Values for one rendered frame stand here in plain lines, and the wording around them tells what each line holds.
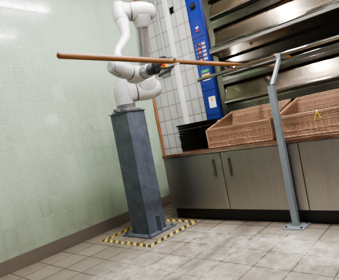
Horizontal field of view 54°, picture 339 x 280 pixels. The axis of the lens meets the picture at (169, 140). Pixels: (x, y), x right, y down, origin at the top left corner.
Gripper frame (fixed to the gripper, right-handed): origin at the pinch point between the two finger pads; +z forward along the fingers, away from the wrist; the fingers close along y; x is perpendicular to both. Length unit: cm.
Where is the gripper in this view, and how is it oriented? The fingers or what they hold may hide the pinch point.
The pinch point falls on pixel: (173, 61)
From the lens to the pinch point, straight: 211.5
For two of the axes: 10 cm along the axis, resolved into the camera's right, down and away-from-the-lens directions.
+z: 7.4, -1.2, -6.6
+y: 1.8, 9.8, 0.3
